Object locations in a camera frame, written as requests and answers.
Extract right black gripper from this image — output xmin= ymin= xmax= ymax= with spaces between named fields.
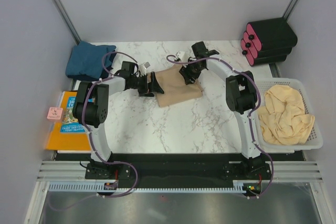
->
xmin=178 ymin=58 xmax=204 ymax=86

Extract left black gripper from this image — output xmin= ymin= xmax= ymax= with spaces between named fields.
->
xmin=131 ymin=72 xmax=164 ymax=98

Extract tan beige t-shirt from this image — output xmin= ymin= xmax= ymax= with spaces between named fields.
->
xmin=155 ymin=65 xmax=203 ymax=108

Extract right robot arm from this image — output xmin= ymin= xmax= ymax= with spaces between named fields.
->
xmin=174 ymin=41 xmax=261 ymax=159

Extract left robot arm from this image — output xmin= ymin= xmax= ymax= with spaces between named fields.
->
xmin=72 ymin=61 xmax=164 ymax=178

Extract folded dark navy t-shirt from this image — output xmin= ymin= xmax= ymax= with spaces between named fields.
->
xmin=67 ymin=48 xmax=118 ymax=82

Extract folded light blue t-shirt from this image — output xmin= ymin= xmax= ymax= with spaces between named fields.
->
xmin=65 ymin=40 xmax=117 ymax=79

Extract bottom black pink case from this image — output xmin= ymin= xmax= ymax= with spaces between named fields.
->
xmin=242 ymin=50 xmax=288 ymax=66

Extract black pink case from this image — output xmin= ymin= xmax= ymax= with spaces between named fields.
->
xmin=240 ymin=31 xmax=292 ymax=59
xmin=246 ymin=17 xmax=298 ymax=51
xmin=242 ymin=50 xmax=288 ymax=66

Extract top black pink case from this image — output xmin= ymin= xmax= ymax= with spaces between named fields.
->
xmin=246 ymin=17 xmax=298 ymax=51

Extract orange treehouse book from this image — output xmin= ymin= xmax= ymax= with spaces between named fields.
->
xmin=46 ymin=91 xmax=90 ymax=153

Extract middle black pink case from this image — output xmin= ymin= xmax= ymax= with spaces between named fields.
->
xmin=240 ymin=31 xmax=292 ymax=59

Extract small pink cube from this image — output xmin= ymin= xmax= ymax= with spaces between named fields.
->
xmin=47 ymin=107 xmax=63 ymax=121

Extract pale yellow t-shirt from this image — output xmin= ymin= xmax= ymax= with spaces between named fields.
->
xmin=257 ymin=84 xmax=315 ymax=145

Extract aluminium front rails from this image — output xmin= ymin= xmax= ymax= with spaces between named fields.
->
xmin=37 ymin=161 xmax=322 ymax=182

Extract white plastic basket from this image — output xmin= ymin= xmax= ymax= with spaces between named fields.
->
xmin=254 ymin=78 xmax=323 ymax=152

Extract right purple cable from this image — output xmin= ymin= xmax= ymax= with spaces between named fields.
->
xmin=166 ymin=55 xmax=274 ymax=200

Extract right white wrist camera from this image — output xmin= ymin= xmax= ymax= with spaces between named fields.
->
xmin=174 ymin=51 xmax=187 ymax=62

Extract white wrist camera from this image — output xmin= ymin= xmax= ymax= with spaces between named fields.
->
xmin=139 ymin=62 xmax=150 ymax=76
xmin=174 ymin=51 xmax=187 ymax=62

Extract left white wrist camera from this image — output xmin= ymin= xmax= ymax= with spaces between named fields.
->
xmin=139 ymin=62 xmax=150 ymax=76

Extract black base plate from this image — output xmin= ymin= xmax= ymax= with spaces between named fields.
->
xmin=85 ymin=154 xmax=272 ymax=190

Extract left aluminium frame post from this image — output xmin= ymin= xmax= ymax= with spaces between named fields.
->
xmin=52 ymin=0 xmax=81 ymax=45

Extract white slotted cable duct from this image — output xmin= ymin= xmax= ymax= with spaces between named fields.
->
xmin=48 ymin=181 xmax=262 ymax=194

